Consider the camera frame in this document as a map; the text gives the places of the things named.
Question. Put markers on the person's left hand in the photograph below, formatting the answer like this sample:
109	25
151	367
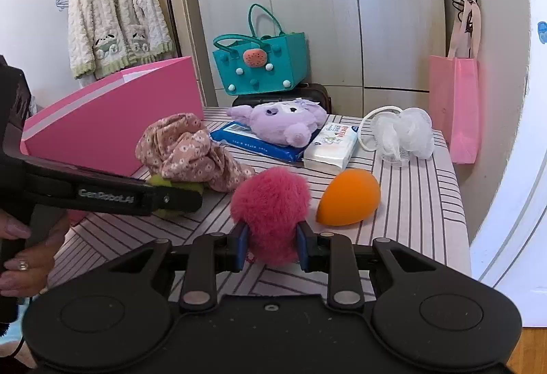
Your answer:
34	267

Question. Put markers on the white fuzzy cardigan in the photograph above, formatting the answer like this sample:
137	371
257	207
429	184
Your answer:
111	15

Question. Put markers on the white mesh bath pouf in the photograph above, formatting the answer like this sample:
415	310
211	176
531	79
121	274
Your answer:
406	130

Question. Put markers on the striped tablecloth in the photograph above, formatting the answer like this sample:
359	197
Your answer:
419	207

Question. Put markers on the white tissue pack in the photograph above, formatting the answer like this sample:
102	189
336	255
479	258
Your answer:
329	151

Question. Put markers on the white door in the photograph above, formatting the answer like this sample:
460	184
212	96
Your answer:
513	186

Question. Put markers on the teal tote bag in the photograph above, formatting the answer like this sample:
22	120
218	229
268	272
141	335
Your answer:
265	66

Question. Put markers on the purple plush toy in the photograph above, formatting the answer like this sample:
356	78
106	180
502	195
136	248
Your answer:
277	117

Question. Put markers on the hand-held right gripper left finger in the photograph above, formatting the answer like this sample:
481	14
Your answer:
242	246

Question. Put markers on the pink floral cloth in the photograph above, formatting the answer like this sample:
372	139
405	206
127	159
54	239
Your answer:
183	151

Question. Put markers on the beige wardrobe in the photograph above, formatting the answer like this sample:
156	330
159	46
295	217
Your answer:
307	15

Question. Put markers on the pink storage box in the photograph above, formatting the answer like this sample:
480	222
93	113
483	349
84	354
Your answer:
107	122

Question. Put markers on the pink gift bag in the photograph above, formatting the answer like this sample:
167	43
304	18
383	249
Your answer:
453	109

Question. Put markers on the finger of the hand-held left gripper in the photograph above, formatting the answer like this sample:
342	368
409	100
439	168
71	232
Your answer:
179	198

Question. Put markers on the black suitcase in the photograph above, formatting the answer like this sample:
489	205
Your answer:
316	94

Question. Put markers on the orange makeup sponge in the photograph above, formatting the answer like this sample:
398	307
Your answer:
350	198

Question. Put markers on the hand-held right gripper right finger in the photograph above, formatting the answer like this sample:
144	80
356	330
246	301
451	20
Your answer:
301	248

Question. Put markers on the pink fluffy pompom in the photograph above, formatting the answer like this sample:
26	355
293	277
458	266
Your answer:
269	203

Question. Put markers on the blue wet wipes pack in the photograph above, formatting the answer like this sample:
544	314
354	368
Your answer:
239	141

